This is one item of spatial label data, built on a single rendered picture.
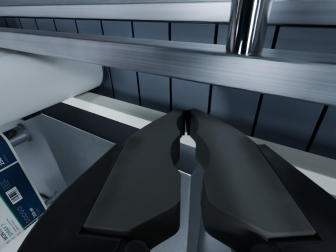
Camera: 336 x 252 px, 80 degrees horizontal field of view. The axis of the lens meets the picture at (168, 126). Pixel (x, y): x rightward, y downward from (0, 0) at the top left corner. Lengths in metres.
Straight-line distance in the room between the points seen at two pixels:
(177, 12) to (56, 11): 0.15
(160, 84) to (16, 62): 0.12
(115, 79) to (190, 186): 0.15
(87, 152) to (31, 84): 0.19
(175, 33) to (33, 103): 0.13
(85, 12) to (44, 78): 0.08
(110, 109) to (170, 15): 0.10
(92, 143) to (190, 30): 0.23
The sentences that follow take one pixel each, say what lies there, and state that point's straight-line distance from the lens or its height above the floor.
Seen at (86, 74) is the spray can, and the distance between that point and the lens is 0.22.
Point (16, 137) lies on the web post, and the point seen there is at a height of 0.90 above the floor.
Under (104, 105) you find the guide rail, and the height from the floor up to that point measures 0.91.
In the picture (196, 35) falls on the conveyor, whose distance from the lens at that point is 0.17.
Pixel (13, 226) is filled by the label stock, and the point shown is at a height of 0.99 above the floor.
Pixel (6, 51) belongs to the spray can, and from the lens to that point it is 0.25.
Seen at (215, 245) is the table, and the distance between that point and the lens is 0.42.
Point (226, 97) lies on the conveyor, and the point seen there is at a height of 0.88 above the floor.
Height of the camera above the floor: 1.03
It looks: 46 degrees down
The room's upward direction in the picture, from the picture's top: 131 degrees counter-clockwise
